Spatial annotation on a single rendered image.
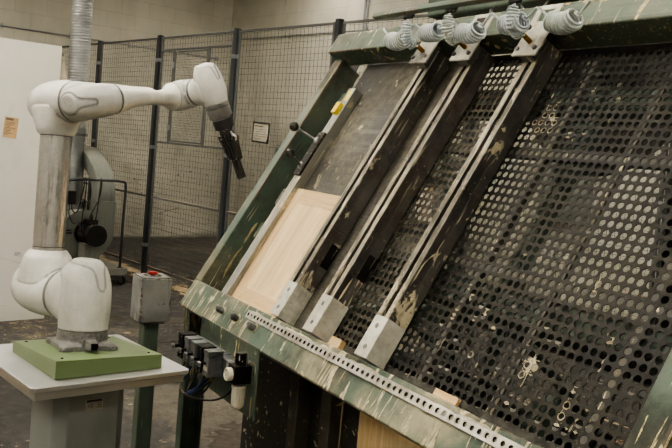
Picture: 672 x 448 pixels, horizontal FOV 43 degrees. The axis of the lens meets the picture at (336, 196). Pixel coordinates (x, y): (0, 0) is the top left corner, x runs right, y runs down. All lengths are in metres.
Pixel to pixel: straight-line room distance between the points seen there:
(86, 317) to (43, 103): 0.70
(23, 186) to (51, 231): 3.74
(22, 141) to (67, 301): 3.93
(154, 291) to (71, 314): 0.62
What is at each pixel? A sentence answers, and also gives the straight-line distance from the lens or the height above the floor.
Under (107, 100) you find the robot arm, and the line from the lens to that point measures 2.78.
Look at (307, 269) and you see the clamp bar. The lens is 2.78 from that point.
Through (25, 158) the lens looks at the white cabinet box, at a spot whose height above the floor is 1.20.
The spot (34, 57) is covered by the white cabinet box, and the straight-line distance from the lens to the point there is 6.62.
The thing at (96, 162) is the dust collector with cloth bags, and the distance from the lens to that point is 8.57.
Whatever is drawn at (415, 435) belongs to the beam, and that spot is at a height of 0.82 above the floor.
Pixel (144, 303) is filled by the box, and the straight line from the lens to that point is 3.28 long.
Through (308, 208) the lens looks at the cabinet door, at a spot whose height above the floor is 1.25.
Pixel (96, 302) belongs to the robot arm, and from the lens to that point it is 2.73.
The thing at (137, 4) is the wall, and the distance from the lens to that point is 11.96.
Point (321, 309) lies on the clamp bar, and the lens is 2.58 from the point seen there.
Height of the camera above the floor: 1.48
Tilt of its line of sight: 3 degrees down
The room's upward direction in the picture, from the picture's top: 5 degrees clockwise
